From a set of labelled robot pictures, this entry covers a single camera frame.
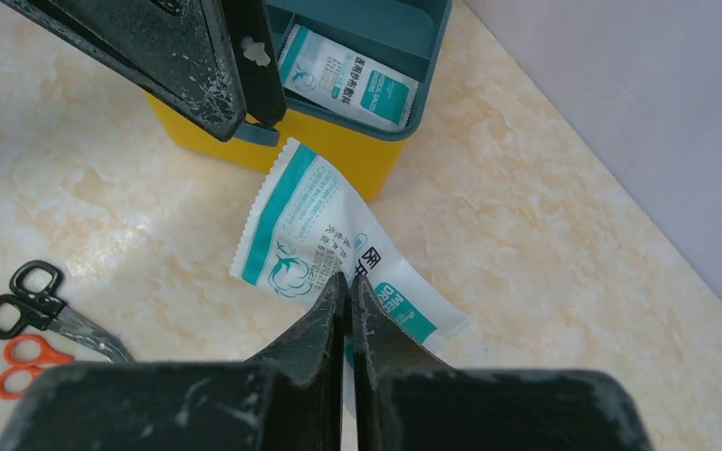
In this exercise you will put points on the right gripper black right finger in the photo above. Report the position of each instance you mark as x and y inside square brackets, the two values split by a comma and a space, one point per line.
[408, 399]

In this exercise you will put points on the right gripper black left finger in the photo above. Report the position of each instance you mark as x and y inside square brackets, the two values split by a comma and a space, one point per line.
[288, 396]

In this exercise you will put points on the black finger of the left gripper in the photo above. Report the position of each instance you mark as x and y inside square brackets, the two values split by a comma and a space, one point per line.
[177, 51]
[255, 57]

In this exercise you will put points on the gauze packet teal white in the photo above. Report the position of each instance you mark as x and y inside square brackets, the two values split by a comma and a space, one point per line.
[307, 222]
[346, 82]

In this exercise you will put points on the teal divided plastic tray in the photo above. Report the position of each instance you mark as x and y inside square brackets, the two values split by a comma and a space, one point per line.
[404, 35]

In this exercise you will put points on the orange handled small scissors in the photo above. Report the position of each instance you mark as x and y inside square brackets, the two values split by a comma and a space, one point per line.
[47, 355]

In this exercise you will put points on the black handled scissors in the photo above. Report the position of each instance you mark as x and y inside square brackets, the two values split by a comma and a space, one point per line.
[43, 310]

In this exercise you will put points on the yellow medicine box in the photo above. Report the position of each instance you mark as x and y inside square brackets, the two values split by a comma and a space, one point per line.
[365, 161]

